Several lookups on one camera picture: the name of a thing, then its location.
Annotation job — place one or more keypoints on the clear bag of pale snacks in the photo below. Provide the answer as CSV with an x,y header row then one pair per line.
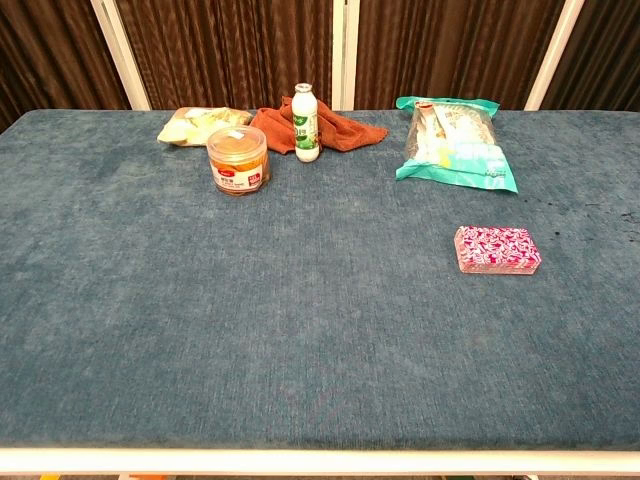
x,y
190,127

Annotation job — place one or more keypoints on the white partition post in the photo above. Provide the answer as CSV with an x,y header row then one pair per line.
x,y
345,50
120,55
554,55

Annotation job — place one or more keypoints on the brown pleated curtain panel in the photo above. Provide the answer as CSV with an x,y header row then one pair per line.
x,y
450,50
610,50
225,50
50,50

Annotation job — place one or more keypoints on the rust orange cloth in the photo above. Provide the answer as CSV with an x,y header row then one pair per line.
x,y
345,130

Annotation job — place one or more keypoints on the white milk bottle green label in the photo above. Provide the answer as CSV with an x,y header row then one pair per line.
x,y
305,125

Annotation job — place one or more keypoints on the blue fabric table cover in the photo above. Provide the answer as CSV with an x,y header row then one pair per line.
x,y
250,300

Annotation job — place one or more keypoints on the white table frame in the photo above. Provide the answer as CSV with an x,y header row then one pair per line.
x,y
300,460

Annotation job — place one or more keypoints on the teal snack bag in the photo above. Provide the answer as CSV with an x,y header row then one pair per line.
x,y
465,160

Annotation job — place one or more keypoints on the clear plastic cookie jar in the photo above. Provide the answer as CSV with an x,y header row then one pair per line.
x,y
237,165

